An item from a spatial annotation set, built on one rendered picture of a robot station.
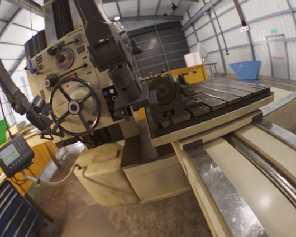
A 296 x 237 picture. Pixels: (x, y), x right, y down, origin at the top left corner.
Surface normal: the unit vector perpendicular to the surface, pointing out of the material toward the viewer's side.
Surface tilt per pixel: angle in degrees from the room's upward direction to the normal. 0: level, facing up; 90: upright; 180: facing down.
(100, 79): 90
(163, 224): 0
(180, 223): 0
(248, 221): 0
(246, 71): 90
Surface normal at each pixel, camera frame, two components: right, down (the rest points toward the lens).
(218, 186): -0.29, -0.90
